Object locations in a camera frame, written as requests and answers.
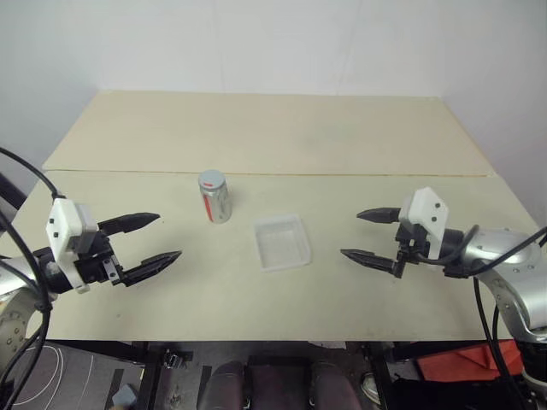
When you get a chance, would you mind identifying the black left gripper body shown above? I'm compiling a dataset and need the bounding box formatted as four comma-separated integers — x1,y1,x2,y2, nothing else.
74,230,127,287

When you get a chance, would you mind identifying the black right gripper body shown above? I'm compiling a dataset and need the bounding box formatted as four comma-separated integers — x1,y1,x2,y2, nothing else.
395,223,431,264

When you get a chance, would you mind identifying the dark rounded shape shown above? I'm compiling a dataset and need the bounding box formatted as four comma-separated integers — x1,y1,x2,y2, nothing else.
200,360,248,410
309,361,365,410

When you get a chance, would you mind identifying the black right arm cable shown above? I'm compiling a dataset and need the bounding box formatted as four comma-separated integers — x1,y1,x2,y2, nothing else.
415,224,482,268
444,225,547,410

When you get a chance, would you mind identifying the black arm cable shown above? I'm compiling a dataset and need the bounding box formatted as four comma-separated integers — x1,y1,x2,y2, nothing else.
0,208,55,405
415,224,482,268
444,225,547,410
0,146,68,202

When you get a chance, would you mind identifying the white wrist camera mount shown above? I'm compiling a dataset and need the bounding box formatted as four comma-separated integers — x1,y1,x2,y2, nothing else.
398,186,452,261
45,198,94,294

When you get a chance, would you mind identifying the red fabric bag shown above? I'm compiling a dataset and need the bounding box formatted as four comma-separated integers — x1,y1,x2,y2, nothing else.
415,340,526,382

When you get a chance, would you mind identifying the blue-grey small block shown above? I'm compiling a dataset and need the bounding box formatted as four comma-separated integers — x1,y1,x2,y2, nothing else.
114,384,139,407

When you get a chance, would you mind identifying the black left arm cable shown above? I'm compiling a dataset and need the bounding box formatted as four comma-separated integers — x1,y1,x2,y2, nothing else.
0,208,55,405
0,146,68,202

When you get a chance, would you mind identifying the silver drink can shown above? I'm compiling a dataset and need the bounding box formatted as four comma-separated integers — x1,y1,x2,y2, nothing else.
198,181,233,225

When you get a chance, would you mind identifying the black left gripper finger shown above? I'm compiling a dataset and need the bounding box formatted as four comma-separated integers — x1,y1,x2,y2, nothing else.
98,212,162,237
122,249,185,288

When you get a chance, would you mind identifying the white thin floor cable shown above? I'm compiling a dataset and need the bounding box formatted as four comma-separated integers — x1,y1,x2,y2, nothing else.
0,343,66,407

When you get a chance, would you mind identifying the clear plastic tray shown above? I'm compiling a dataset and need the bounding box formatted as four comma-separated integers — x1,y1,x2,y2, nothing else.
252,214,314,272

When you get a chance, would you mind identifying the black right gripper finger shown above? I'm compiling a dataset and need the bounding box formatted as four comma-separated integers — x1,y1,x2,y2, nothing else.
356,207,403,226
339,248,405,279

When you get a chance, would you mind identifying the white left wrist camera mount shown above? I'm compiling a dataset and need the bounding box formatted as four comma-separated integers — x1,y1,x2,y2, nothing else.
45,198,94,294

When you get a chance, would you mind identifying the black metal clamp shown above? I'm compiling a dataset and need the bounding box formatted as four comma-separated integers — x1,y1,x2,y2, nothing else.
163,347,194,370

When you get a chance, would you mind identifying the grey shoe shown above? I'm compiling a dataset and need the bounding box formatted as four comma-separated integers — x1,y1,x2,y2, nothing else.
361,372,379,399

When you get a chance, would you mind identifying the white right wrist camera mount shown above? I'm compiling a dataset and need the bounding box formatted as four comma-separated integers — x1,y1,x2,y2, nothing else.
398,186,452,261

